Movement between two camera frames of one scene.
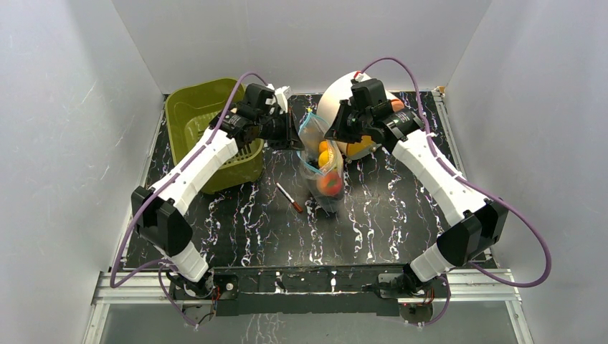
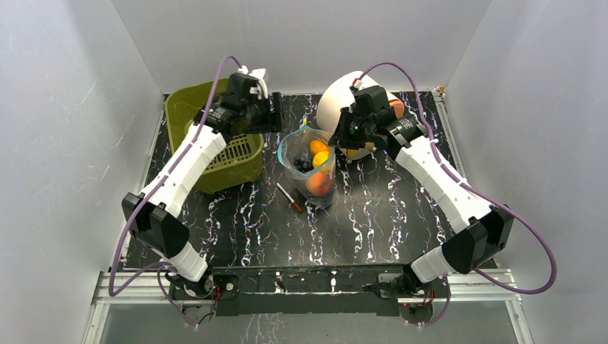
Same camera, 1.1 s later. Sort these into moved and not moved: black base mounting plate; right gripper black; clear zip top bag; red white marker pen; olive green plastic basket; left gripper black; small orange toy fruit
Moved: clear zip top bag; small orange toy fruit; left gripper black
Not moved: right gripper black; black base mounting plate; red white marker pen; olive green plastic basket
